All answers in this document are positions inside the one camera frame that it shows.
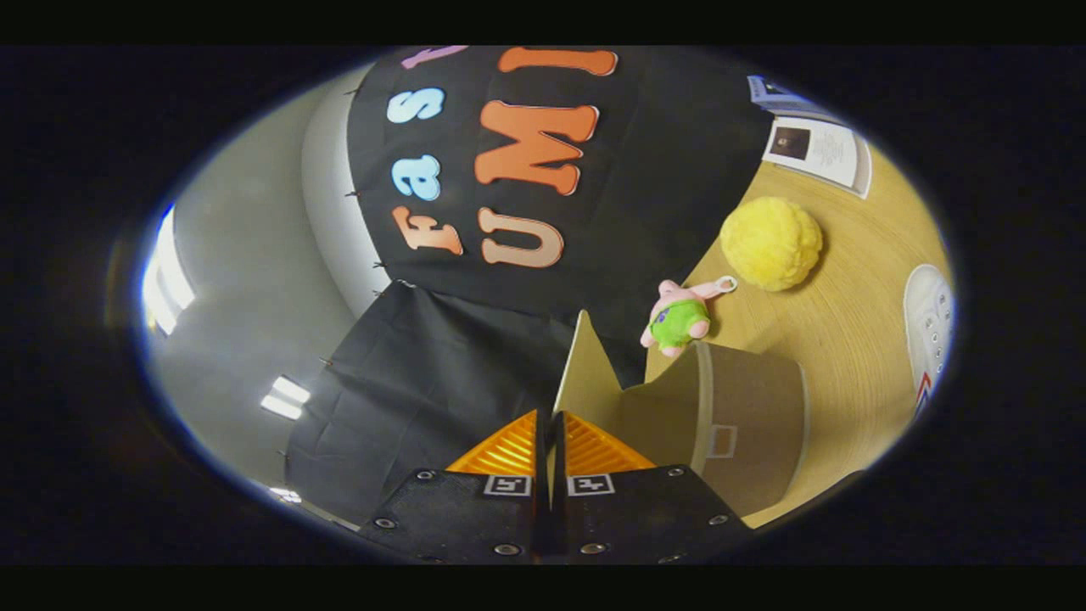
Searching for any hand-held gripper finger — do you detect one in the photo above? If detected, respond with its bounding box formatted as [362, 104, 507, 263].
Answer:
[358, 409, 551, 565]
[551, 411, 754, 565]

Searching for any white striped canvas shoe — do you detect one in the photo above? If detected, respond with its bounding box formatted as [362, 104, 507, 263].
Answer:
[903, 264, 959, 418]

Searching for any pink and green plush toy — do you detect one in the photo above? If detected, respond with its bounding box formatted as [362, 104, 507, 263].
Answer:
[640, 276, 739, 358]

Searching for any yellow plush toy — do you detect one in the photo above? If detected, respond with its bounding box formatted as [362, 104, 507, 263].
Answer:
[719, 197, 824, 293]

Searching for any white book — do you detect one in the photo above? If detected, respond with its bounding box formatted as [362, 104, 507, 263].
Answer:
[762, 116, 873, 199]

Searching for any blue book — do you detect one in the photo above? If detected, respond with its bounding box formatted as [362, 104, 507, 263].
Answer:
[747, 75, 845, 124]

